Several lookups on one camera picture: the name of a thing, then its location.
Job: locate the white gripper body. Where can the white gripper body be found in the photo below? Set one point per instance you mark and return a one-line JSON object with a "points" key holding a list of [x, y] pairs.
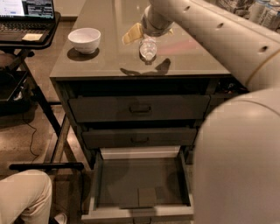
{"points": [[153, 28]]}

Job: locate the clear plastic water bottle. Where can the clear plastic water bottle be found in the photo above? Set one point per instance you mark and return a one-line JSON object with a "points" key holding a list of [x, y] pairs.
{"points": [[148, 48]]}

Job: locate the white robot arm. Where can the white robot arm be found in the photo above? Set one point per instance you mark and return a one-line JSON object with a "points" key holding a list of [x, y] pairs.
{"points": [[236, 162]]}

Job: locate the top left grey drawer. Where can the top left grey drawer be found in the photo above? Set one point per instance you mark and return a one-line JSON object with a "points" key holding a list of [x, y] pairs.
{"points": [[138, 108]]}

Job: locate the grey drawer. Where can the grey drawer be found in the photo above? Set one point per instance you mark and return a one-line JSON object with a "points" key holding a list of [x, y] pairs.
{"points": [[118, 138], [138, 108], [215, 101]]}

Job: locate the top right grey drawer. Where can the top right grey drawer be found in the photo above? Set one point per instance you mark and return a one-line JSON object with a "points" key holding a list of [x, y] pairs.
{"points": [[215, 101]]}

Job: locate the middle left grey drawer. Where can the middle left grey drawer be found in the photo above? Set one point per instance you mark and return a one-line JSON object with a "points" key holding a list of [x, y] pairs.
{"points": [[118, 138]]}

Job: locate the open bottom left drawer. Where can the open bottom left drawer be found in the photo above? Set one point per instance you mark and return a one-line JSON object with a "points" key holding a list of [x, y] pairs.
{"points": [[139, 186]]}

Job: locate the white ceramic bowl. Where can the white ceramic bowl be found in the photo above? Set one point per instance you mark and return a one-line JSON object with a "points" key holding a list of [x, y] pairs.
{"points": [[85, 40]]}

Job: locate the yellow sticky note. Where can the yellow sticky note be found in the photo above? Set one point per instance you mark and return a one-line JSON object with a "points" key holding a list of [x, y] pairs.
{"points": [[31, 37]]}

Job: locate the open laptop computer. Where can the open laptop computer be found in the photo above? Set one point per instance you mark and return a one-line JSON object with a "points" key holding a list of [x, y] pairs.
{"points": [[19, 17]]}

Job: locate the person's beige trouser leg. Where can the person's beige trouser leg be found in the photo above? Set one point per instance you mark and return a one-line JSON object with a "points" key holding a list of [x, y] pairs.
{"points": [[27, 195]]}

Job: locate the white shoe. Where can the white shoe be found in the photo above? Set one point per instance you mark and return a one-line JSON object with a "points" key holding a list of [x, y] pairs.
{"points": [[60, 218]]}

